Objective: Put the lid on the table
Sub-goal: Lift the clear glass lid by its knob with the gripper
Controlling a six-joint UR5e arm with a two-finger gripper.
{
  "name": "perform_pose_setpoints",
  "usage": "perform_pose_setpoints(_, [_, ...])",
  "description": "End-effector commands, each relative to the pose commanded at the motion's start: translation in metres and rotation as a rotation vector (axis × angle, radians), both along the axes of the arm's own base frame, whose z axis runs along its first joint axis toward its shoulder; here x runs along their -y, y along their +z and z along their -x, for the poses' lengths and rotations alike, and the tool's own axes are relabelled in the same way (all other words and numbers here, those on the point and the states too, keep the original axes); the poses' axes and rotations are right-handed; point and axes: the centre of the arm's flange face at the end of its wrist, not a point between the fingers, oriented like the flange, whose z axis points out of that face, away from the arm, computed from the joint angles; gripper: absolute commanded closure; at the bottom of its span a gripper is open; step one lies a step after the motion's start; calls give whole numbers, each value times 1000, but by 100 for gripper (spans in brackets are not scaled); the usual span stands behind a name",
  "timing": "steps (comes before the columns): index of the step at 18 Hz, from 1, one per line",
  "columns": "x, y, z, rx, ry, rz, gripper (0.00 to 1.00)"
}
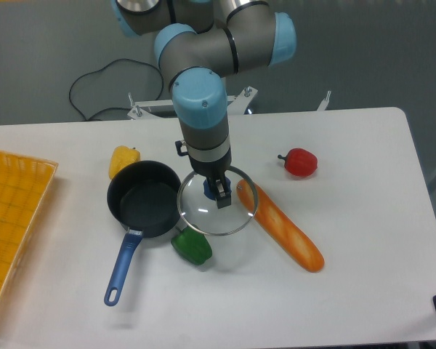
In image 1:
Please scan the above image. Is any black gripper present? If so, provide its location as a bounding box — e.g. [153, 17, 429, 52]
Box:
[188, 151, 232, 209]

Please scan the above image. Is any glass pot lid blue knob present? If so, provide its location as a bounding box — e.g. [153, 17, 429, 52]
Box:
[177, 167, 259, 236]

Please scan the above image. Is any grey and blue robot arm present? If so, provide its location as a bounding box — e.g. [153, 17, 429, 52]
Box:
[112, 1, 296, 208]

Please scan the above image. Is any green toy bell pepper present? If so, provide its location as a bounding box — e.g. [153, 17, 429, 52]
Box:
[171, 228, 213, 265]

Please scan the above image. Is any toy baguette bread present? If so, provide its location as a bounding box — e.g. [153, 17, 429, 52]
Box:
[235, 180, 325, 273]

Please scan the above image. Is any red toy bell pepper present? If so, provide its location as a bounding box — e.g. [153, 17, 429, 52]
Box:
[278, 148, 318, 177]

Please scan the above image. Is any yellow toy bell pepper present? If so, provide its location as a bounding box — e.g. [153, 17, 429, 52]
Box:
[108, 145, 141, 180]

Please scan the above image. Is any yellow plastic basket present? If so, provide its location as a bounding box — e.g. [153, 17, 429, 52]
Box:
[0, 150, 58, 299]

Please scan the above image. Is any black saucepan blue handle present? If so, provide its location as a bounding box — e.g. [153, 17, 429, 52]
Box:
[104, 160, 181, 306]

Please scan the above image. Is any white metal robot base frame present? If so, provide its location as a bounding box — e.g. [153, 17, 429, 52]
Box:
[127, 86, 258, 120]

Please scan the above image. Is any white metal bracket right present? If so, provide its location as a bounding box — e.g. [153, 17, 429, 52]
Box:
[317, 90, 331, 111]

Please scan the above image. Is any black cable on floor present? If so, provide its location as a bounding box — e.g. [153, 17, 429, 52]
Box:
[68, 58, 164, 121]

